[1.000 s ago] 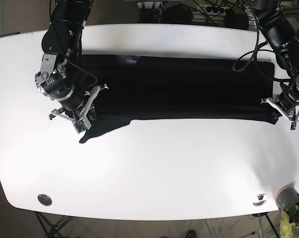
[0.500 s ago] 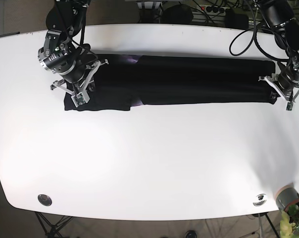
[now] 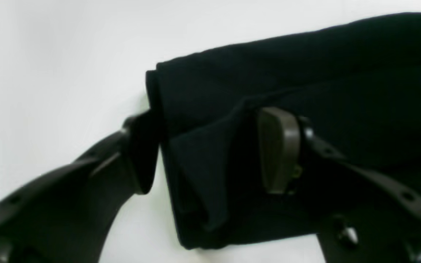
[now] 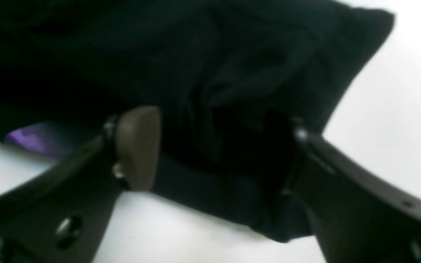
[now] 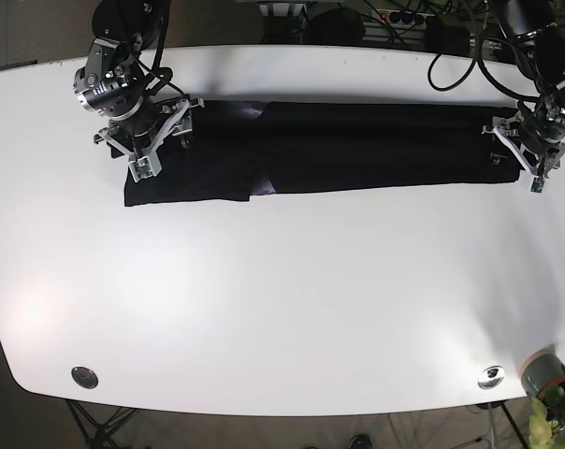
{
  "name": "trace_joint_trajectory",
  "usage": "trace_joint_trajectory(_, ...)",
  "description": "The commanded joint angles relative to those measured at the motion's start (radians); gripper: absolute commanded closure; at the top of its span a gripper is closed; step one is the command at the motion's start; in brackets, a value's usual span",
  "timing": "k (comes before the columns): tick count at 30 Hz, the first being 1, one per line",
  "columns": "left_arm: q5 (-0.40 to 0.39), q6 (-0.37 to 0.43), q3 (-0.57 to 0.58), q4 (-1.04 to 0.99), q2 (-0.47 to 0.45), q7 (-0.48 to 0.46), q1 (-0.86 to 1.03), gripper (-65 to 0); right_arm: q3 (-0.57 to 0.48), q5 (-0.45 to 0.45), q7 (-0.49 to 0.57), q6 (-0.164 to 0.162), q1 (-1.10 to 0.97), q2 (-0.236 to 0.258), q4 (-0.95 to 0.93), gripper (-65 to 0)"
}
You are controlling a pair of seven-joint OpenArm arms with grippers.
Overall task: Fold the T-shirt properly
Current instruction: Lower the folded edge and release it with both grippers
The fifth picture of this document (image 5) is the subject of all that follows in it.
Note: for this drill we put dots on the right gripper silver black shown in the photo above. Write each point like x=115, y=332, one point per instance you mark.
x=139, y=136

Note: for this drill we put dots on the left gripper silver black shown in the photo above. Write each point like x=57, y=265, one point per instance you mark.
x=535, y=141

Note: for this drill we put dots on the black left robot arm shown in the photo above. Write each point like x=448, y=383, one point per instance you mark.
x=531, y=31

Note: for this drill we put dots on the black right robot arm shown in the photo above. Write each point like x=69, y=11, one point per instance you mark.
x=124, y=81

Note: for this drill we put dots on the grey plant pot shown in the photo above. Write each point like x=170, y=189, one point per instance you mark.
x=541, y=371

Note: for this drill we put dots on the right silver table grommet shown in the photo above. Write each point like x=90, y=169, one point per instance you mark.
x=491, y=377

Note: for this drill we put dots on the silver table grommet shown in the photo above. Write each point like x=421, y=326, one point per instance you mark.
x=84, y=377
x=491, y=377

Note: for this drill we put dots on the green potted plant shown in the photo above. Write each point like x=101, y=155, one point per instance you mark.
x=547, y=420

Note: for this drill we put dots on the left silver table grommet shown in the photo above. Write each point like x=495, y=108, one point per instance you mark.
x=84, y=377

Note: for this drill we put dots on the black folding table legs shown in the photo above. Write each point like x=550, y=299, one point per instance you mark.
x=100, y=435

